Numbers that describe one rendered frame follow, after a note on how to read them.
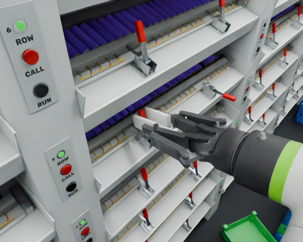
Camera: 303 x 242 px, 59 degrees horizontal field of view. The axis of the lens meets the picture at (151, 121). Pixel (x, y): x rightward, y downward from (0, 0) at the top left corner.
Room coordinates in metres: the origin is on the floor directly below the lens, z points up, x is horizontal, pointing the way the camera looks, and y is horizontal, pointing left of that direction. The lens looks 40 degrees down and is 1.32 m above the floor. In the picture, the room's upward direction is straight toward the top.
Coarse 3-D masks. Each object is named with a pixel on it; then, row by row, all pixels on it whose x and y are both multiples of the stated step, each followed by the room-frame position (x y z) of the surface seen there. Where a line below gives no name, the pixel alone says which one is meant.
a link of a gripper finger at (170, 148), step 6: (156, 138) 0.35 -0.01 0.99; (162, 138) 0.35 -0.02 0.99; (156, 144) 0.35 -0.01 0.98; (162, 144) 0.34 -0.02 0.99; (168, 144) 0.33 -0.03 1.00; (174, 144) 0.33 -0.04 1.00; (162, 150) 0.34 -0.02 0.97; (168, 150) 0.33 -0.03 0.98; (174, 150) 0.32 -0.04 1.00; (180, 150) 0.31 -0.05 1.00; (186, 150) 0.31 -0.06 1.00; (174, 156) 0.32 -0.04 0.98; (180, 156) 0.30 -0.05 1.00; (186, 156) 0.29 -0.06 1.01; (180, 162) 0.30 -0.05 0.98
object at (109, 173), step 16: (224, 48) 0.81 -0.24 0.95; (240, 64) 0.77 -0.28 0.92; (208, 80) 0.69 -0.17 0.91; (224, 80) 0.71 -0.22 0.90; (240, 80) 0.75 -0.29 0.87; (192, 96) 0.62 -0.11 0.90; (176, 112) 0.55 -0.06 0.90; (192, 112) 0.56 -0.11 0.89; (176, 128) 0.50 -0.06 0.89; (112, 144) 0.42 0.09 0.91; (128, 144) 0.43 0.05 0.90; (96, 160) 0.37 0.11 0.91; (112, 160) 0.38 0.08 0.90; (128, 160) 0.39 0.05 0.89; (144, 160) 0.41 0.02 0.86; (96, 176) 0.34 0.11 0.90; (112, 176) 0.34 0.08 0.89
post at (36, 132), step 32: (0, 0) 0.26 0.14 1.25; (0, 64) 0.25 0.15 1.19; (64, 64) 0.30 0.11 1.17; (0, 96) 0.24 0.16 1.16; (64, 96) 0.29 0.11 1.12; (32, 128) 0.25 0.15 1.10; (64, 128) 0.28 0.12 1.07; (32, 160) 0.24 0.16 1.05; (32, 192) 0.26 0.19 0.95; (96, 192) 0.30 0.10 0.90; (64, 224) 0.25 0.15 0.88; (96, 224) 0.29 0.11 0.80
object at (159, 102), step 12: (204, 72) 0.69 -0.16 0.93; (180, 84) 0.62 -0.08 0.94; (192, 84) 0.64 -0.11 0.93; (168, 96) 0.57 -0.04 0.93; (180, 96) 0.59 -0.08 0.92; (156, 108) 0.53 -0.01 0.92; (132, 120) 0.47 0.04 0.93; (108, 132) 0.43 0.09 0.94; (120, 132) 0.44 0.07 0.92; (96, 144) 0.39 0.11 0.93; (96, 156) 0.38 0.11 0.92
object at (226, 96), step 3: (213, 87) 0.63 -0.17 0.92; (213, 90) 0.63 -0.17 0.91; (216, 93) 0.62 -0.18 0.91; (219, 93) 0.61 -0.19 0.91; (222, 93) 0.61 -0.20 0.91; (225, 93) 0.61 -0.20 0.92; (222, 96) 0.60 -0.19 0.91; (225, 96) 0.60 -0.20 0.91; (228, 96) 0.60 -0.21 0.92; (231, 96) 0.59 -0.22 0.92; (228, 99) 0.59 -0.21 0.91; (231, 99) 0.58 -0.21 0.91; (234, 99) 0.58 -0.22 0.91
